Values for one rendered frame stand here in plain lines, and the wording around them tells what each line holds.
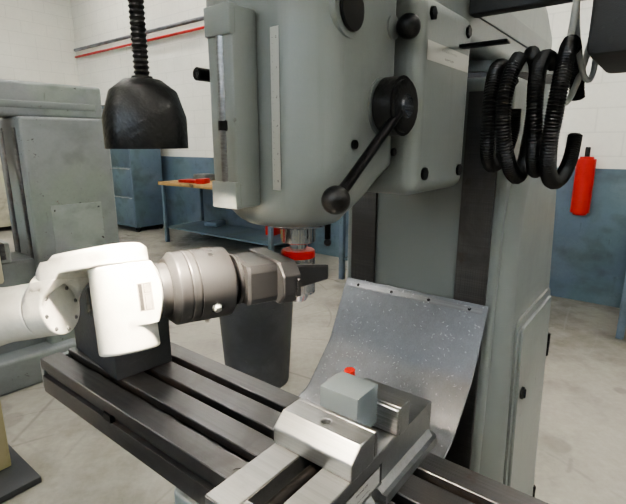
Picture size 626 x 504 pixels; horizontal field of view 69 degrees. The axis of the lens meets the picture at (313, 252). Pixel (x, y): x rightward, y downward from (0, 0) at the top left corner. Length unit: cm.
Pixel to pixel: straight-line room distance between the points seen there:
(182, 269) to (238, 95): 20
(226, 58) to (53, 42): 998
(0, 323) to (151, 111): 31
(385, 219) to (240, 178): 52
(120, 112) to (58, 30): 1015
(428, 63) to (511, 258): 42
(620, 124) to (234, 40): 432
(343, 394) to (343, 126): 34
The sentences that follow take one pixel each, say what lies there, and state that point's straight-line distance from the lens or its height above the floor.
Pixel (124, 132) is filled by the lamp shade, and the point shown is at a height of 142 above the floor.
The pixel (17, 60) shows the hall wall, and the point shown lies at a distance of 1017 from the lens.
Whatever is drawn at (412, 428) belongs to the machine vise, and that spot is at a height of 101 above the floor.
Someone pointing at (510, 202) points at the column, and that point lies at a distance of 91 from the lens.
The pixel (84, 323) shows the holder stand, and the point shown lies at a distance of 111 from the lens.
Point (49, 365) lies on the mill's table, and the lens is 115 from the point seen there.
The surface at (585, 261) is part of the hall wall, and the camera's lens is 480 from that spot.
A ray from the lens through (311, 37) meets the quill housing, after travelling 52.
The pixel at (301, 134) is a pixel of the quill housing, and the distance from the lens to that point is 51.
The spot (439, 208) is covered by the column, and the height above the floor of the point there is 129.
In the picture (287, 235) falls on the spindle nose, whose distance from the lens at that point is 61.
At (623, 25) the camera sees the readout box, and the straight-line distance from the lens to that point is 69.
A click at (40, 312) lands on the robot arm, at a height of 123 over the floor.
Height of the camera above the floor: 141
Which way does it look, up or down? 13 degrees down
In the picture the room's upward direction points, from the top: straight up
